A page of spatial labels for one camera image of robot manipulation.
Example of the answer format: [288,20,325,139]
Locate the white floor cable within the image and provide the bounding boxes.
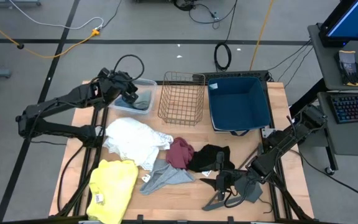
[9,0,104,30]

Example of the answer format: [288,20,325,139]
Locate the grey desk top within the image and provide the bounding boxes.
[308,24,358,91]

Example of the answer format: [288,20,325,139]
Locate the copper wire basket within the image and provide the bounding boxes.
[157,71,206,127]

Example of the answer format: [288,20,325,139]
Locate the grey-green sock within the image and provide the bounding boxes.
[134,89,152,110]

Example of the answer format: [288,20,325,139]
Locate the thin black floor cable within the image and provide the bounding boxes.
[101,0,123,29]

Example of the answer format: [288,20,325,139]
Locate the clear plastic bin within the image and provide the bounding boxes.
[108,77,158,115]

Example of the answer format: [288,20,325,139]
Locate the long yellow cable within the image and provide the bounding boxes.
[249,0,275,72]

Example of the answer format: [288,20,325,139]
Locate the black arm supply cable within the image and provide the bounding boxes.
[56,144,85,214]

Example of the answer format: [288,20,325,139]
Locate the light grey cloth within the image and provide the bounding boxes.
[139,158,196,196]

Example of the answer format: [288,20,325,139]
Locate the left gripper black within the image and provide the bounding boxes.
[106,70,140,105]

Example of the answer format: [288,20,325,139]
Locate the coiled black cable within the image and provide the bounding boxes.
[213,0,239,73]

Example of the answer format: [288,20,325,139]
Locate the backlit black keyboard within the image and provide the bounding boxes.
[330,92,358,124]

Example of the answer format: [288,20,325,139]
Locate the white lace cloth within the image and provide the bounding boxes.
[102,117,174,172]

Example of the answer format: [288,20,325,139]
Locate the yellow t-shirt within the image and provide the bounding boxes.
[86,159,139,224]

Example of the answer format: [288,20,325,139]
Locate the navy white striped fabric bin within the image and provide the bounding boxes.
[206,76,273,137]

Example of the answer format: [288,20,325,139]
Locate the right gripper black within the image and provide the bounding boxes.
[200,151,239,202]

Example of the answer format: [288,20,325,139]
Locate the black metal table frame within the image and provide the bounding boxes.
[50,70,315,224]

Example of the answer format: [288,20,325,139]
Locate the grey keyboard cart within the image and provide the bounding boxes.
[317,91,358,177]

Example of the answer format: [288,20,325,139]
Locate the yellow extension cable with plug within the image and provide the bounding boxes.
[0,12,101,59]

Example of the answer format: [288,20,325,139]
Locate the tangled black cable bundle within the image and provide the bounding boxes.
[172,0,239,30]

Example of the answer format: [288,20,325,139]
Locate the black power strip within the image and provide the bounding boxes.
[193,70,272,83]

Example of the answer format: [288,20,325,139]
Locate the black computer monitor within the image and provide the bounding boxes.
[318,0,358,47]

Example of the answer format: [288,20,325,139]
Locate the black cloth with white tag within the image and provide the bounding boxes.
[187,144,236,174]

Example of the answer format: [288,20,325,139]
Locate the grey triangular hanger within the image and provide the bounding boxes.
[201,146,264,212]

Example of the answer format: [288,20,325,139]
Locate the maroon cloth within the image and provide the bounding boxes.
[165,136,196,170]

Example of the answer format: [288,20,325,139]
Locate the grey black work gloves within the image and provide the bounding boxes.
[334,50,358,87]

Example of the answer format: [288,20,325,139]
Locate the black floor cable to cart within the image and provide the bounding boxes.
[290,149,358,203]

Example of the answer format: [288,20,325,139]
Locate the black desk cable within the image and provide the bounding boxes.
[278,46,314,90]
[267,40,311,72]

